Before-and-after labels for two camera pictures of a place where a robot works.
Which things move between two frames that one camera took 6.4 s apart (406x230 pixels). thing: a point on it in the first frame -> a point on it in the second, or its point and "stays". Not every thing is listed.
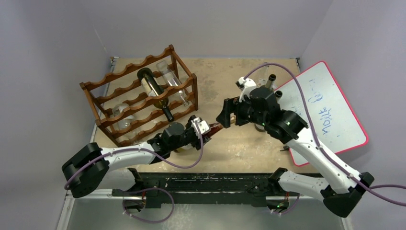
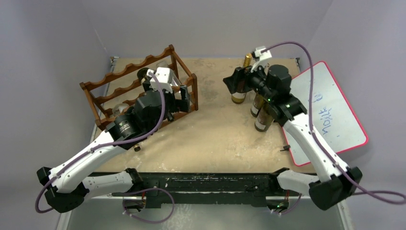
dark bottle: x=214 y=127 -> x=239 y=97
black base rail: x=201 y=189 stays
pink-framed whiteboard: x=337 y=126 stays
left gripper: x=197 y=143 -> x=178 y=105
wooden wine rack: x=142 y=97 stays
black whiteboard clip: x=286 y=148 stays
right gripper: x=228 y=110 -> x=240 y=76
